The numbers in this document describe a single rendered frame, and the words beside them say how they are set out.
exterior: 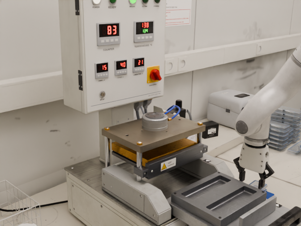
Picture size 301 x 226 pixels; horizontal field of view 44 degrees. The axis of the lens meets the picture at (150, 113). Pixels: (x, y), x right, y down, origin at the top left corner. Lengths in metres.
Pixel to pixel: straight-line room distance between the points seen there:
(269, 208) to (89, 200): 0.56
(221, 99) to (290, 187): 0.68
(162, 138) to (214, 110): 1.12
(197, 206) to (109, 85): 0.46
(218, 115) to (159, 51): 0.94
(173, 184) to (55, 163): 0.57
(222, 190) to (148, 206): 0.21
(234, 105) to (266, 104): 0.82
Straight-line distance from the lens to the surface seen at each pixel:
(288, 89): 1.28
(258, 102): 1.26
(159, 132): 1.11
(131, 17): 1.19
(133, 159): 1.10
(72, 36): 1.14
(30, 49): 1.42
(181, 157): 1.12
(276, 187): 1.65
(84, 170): 1.30
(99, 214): 1.22
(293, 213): 0.98
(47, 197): 1.53
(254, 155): 1.41
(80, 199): 1.30
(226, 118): 2.11
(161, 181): 1.22
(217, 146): 1.86
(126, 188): 1.06
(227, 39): 2.34
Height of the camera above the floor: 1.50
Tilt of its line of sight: 18 degrees down
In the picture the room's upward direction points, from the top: 1 degrees clockwise
